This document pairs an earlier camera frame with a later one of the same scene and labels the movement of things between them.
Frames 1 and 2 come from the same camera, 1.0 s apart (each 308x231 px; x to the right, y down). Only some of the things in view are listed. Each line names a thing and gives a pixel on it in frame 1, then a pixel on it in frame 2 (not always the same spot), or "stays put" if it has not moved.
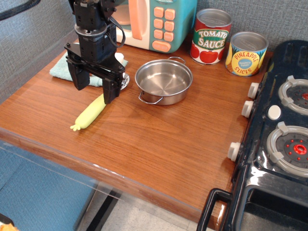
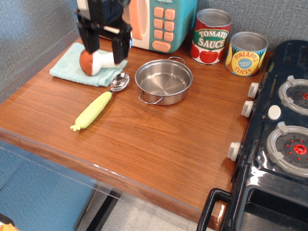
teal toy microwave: [166, 26] stays put
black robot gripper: [96, 55] → [106, 13]
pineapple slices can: [246, 53] stays put
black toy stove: [269, 188] stays put
